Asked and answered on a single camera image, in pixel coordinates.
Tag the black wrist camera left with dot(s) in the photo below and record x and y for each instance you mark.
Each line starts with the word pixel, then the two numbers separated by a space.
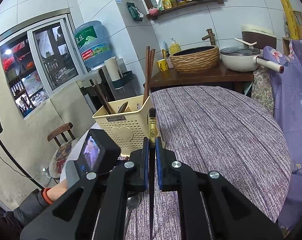
pixel 98 155

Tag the brown rice cooker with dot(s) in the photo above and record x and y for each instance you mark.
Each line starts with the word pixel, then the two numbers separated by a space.
pixel 263 37

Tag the woven pattern basin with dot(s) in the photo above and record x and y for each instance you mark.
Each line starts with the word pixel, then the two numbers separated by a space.
pixel 195 60

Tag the wooden wall shelf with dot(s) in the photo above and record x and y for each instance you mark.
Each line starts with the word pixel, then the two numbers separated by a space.
pixel 181 1

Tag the blue water jug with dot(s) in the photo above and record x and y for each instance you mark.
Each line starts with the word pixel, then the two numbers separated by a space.
pixel 92 42

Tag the shiny steel spoon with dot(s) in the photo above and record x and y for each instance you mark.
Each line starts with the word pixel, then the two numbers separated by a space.
pixel 132 203

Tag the brass faucet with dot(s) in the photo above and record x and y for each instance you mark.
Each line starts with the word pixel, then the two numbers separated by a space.
pixel 210 36

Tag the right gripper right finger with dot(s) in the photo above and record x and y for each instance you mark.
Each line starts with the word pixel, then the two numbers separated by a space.
pixel 210 207

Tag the cream frying pan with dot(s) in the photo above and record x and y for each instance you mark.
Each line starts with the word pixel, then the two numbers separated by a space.
pixel 245 59

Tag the yellow mug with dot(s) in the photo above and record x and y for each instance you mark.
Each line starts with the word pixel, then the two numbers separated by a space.
pixel 163 65

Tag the brown wooden chopstick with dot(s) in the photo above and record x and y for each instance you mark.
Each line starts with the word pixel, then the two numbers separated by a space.
pixel 151 62
pixel 145 94

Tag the purple woven tablecloth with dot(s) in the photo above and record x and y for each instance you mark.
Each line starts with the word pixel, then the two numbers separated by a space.
pixel 217 129

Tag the dark brown chopstick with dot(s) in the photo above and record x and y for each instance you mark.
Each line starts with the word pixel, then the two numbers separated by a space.
pixel 104 97

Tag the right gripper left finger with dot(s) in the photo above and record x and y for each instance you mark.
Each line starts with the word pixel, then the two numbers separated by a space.
pixel 94 208

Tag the sliding glass window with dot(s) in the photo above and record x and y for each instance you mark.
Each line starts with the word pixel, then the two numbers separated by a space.
pixel 39 58

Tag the black water dispenser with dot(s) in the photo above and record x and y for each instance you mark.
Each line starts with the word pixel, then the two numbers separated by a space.
pixel 102 78

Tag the person left hand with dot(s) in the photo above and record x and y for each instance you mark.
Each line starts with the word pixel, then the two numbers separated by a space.
pixel 57 191

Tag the yellow soap dispenser bottle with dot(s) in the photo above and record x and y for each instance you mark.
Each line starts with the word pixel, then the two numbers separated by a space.
pixel 174 47

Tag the wooden chair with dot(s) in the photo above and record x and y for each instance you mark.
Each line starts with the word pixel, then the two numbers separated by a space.
pixel 60 132

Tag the cream perforated utensil holder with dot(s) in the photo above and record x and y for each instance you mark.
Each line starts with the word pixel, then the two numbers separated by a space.
pixel 127 129

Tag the purple floral cloth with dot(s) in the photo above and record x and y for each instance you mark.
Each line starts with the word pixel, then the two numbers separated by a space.
pixel 287 93

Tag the matte steel spoon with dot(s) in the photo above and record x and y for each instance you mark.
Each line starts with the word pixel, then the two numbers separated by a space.
pixel 123 107

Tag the dog print cushion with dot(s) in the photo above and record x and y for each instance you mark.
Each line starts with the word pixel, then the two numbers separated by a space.
pixel 59 158

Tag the dark wooden counter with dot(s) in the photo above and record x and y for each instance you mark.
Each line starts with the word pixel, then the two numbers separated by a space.
pixel 216 76

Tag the yellow packaged roll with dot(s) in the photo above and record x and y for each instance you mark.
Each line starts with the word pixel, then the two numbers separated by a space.
pixel 291 22

